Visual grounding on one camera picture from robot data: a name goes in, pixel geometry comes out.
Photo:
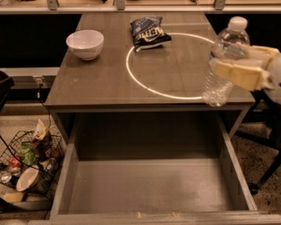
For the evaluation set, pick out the black chair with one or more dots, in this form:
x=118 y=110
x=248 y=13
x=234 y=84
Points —
x=268 y=113

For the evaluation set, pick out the clear plastic water bottle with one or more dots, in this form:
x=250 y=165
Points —
x=229 y=44

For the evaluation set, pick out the white bowl in basket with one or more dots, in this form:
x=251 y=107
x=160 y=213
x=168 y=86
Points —
x=28 y=178

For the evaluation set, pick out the red soda can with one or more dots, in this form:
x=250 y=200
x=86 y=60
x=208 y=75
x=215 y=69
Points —
x=14 y=166

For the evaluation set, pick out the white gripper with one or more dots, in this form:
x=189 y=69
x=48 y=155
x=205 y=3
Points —
x=280 y=79

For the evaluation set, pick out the black wire basket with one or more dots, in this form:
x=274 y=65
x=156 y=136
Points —
x=47 y=168

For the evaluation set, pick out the brown snack bag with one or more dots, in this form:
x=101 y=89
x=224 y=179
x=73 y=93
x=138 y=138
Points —
x=42 y=139

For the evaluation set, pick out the green snack bag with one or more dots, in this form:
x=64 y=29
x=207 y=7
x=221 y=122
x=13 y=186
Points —
x=27 y=154

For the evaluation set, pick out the open grey top drawer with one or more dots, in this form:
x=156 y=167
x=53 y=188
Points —
x=153 y=168

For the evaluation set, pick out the grey cabinet with top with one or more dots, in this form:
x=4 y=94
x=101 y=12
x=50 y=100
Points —
x=121 y=80

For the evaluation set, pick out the yellow sponge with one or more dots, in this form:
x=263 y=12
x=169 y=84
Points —
x=13 y=197

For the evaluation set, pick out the white ceramic bowl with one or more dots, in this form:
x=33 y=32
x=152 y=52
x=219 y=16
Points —
x=86 y=44

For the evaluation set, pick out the blue chip bag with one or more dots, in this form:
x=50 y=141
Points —
x=147 y=33

